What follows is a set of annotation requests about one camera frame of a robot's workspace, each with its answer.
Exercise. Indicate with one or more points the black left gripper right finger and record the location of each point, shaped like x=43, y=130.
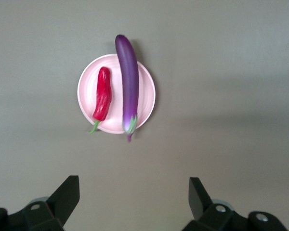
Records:
x=197, y=197

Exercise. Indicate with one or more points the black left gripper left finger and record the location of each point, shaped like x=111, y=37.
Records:
x=65, y=195

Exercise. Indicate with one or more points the red chili pepper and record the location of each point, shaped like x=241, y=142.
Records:
x=103, y=93

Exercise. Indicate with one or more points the long purple eggplant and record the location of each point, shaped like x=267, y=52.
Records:
x=128, y=84

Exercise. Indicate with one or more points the brown table cloth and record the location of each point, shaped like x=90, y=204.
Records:
x=207, y=96

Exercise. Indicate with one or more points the pink round plate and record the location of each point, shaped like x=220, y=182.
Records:
x=116, y=96

